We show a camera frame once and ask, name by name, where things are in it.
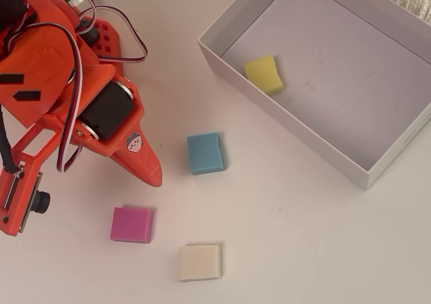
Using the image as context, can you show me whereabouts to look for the orange gripper black servo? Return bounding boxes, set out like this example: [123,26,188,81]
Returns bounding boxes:
[74,63,164,187]

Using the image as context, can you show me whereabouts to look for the yellow foam cuboid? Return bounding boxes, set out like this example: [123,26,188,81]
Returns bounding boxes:
[242,55,285,95]

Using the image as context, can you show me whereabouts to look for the blue foam cuboid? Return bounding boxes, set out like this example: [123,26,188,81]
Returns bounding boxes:
[186,131,226,176]

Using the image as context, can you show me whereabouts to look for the pink foam cuboid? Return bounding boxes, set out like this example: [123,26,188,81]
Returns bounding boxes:
[109,205,155,244]

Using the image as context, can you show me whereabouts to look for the cream foam cuboid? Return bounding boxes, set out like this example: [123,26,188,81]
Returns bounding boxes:
[178,244,222,282]

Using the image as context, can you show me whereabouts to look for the white cardboard bin box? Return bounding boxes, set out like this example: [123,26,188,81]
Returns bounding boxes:
[197,0,431,192]

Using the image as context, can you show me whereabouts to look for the cartoon face sticker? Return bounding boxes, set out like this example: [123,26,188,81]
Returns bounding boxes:
[126,132,145,156]

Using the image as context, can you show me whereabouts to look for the white red black servo cable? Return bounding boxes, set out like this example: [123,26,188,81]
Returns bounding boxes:
[35,0,97,37]
[93,5,149,64]
[0,20,85,173]

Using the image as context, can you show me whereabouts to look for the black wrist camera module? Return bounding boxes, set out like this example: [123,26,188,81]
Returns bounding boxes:
[18,171,52,233]

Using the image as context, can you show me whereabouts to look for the black camera cable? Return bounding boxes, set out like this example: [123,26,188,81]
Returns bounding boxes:
[0,103,24,179]

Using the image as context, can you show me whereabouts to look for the orange camera mount bracket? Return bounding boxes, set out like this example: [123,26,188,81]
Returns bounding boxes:
[0,113,84,237]

